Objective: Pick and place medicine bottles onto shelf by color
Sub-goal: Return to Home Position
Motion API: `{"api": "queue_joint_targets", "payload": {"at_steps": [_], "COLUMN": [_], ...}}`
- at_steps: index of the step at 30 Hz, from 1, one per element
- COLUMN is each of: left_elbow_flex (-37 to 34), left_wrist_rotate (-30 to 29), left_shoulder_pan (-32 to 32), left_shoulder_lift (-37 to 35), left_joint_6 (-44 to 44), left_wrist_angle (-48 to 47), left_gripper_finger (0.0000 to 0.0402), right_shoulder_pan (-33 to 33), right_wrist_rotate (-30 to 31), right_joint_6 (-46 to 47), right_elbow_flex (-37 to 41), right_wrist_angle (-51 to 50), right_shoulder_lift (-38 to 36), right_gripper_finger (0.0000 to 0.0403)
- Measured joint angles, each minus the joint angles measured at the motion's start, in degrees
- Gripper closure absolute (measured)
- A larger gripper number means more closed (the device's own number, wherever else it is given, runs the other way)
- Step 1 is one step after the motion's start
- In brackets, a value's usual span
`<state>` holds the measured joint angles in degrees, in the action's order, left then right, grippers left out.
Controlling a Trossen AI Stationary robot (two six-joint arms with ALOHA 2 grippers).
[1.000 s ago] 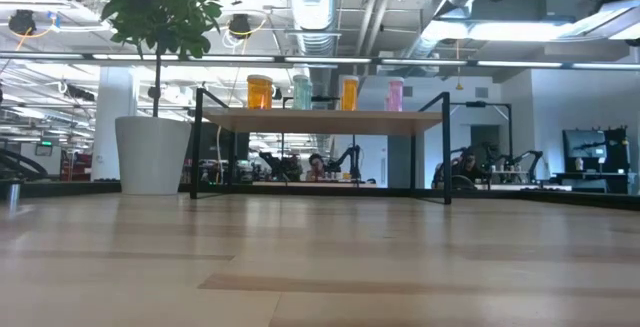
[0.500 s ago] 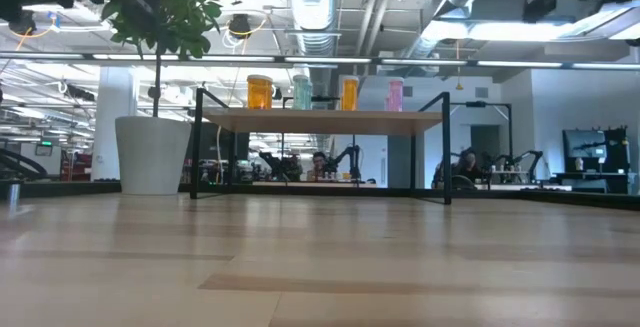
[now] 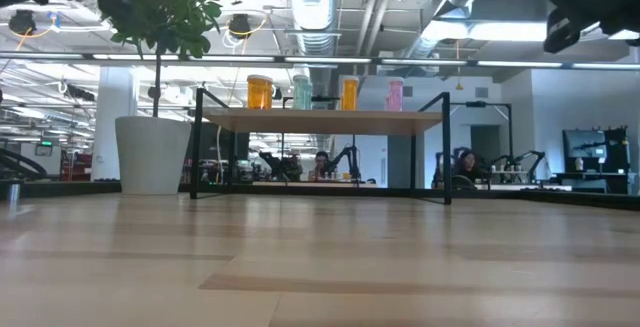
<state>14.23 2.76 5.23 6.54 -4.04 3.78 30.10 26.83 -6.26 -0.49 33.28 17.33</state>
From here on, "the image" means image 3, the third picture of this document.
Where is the silver ceiling duct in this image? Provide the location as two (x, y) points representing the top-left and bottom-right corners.
(284, 0), (341, 113)

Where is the person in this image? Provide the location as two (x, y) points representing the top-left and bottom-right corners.
(452, 149), (484, 188)
(312, 150), (331, 182)

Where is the black equipment rack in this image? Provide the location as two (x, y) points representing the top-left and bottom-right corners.
(602, 126), (632, 193)

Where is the black metal table frame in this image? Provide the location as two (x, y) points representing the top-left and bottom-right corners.
(0, 179), (640, 212)

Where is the white building column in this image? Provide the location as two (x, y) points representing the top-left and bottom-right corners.
(91, 66), (139, 182)

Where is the teal medicine bottle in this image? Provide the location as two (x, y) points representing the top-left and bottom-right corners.
(292, 74), (314, 112)

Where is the long wooden desk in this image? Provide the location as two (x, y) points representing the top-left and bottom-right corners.
(252, 180), (379, 189)

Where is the black ceiling camera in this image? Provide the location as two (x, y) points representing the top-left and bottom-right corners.
(8, 9), (37, 36)
(228, 13), (253, 40)

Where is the dark computer monitor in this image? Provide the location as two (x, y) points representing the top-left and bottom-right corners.
(562, 127), (609, 161)

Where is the white plant pot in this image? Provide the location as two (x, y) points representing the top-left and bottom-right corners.
(114, 115), (193, 197)

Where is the wooden shelf black metal frame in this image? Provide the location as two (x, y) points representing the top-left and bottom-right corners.
(191, 88), (514, 206)

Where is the green leafy plant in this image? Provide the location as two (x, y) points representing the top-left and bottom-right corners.
(99, 0), (224, 118)

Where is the slim orange medicine bottle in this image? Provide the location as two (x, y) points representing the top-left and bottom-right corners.
(341, 75), (360, 112)

